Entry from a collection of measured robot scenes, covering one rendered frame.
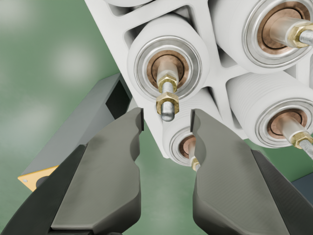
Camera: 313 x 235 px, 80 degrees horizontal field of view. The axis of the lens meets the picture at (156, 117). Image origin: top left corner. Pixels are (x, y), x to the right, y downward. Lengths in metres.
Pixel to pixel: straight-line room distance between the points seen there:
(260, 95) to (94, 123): 0.24
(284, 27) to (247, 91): 0.11
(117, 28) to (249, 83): 0.20
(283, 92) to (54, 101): 0.54
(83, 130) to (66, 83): 0.29
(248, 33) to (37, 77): 0.51
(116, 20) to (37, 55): 0.32
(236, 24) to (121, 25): 0.15
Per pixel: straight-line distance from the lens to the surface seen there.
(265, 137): 0.29
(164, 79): 0.17
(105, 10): 0.29
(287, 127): 0.27
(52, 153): 0.28
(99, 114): 0.33
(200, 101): 0.29
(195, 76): 0.22
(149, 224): 0.98
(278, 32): 0.22
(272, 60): 0.24
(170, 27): 0.21
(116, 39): 0.29
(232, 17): 0.23
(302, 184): 0.83
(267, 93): 0.27
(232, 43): 0.23
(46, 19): 0.53
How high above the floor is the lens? 0.46
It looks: 57 degrees down
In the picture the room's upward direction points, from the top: 175 degrees counter-clockwise
